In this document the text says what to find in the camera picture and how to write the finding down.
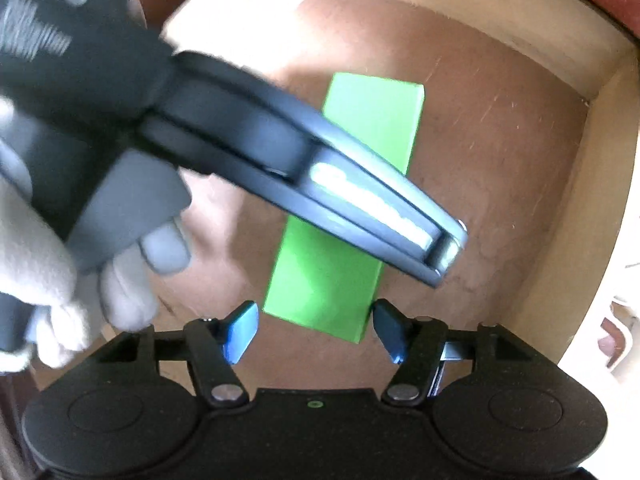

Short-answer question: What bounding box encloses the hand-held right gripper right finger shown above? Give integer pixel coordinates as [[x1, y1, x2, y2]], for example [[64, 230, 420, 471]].
[[371, 299, 543, 406]]

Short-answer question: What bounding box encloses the wooden drawer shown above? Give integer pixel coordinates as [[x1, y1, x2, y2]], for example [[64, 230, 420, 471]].
[[100, 0, 640, 391]]

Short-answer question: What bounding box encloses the person's left hand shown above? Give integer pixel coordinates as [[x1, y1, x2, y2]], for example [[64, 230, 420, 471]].
[[0, 97, 193, 376]]

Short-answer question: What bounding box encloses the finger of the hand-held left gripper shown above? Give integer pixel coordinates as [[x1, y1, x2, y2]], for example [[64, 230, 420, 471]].
[[139, 117, 443, 289], [159, 51, 469, 261]]

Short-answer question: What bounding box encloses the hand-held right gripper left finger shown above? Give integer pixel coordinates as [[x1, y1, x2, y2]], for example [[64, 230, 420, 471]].
[[92, 301, 261, 408]]

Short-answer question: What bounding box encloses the green rectangular block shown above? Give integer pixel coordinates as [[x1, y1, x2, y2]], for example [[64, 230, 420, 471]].
[[262, 72, 426, 345]]

